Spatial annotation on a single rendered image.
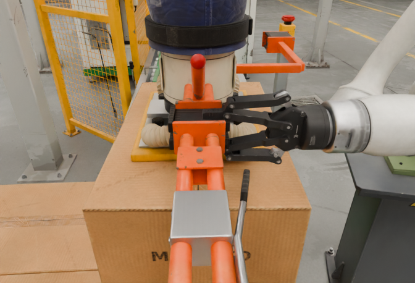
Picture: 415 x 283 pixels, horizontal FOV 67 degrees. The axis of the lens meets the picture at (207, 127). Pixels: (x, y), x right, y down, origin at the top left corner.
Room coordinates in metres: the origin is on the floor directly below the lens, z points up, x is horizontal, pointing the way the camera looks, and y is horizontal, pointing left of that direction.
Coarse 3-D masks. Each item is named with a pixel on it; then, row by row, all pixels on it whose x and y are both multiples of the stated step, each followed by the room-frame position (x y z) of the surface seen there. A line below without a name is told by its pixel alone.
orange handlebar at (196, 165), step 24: (288, 48) 0.90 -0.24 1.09; (240, 72) 0.75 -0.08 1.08; (264, 72) 0.75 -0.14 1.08; (288, 72) 0.75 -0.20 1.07; (192, 96) 0.57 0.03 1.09; (192, 144) 0.40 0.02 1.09; (216, 144) 0.39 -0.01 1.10; (192, 168) 0.33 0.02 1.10; (216, 168) 0.33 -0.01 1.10; (216, 264) 0.19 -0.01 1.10
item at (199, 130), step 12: (180, 108) 0.49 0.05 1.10; (192, 108) 0.49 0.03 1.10; (204, 108) 0.49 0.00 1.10; (168, 120) 0.44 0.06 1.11; (204, 120) 0.43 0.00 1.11; (216, 120) 0.43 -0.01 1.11; (228, 120) 0.43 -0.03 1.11; (180, 132) 0.42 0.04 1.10; (192, 132) 0.42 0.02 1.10; (204, 132) 0.42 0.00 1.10; (216, 132) 0.42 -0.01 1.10; (204, 144) 0.42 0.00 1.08; (228, 144) 0.43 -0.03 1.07
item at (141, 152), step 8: (152, 96) 0.83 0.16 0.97; (160, 96) 0.77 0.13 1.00; (144, 112) 0.73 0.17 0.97; (144, 120) 0.68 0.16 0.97; (152, 120) 0.63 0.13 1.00; (160, 120) 0.63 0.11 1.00; (136, 136) 0.61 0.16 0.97; (136, 144) 0.58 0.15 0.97; (144, 144) 0.57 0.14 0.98; (136, 152) 0.54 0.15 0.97; (144, 152) 0.54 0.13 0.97; (152, 152) 0.54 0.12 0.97; (160, 152) 0.54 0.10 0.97; (168, 152) 0.54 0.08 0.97; (136, 160) 0.53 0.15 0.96; (144, 160) 0.54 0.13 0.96; (152, 160) 0.54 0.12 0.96; (160, 160) 0.54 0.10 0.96; (168, 160) 0.54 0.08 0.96; (176, 160) 0.54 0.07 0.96
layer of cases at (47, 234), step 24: (0, 192) 0.90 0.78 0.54; (24, 192) 0.90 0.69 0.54; (48, 192) 0.90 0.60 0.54; (72, 192) 0.90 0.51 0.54; (0, 216) 0.78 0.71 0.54; (24, 216) 0.78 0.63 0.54; (48, 216) 0.78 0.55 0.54; (72, 216) 0.78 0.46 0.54; (0, 240) 0.68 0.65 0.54; (24, 240) 0.68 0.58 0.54; (48, 240) 0.68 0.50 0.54; (72, 240) 0.68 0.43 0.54; (0, 264) 0.59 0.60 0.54; (24, 264) 0.59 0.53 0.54; (48, 264) 0.59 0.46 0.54; (72, 264) 0.59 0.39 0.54; (96, 264) 0.59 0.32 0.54
